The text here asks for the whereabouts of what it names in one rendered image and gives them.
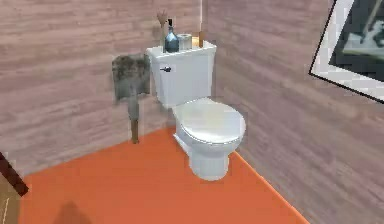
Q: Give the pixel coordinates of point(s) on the brown candle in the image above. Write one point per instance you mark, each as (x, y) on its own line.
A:
(201, 38)

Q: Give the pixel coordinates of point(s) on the blue soap dispenser bottle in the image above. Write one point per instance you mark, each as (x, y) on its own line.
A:
(171, 41)

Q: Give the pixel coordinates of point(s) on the white toilet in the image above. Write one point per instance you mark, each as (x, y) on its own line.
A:
(186, 80)

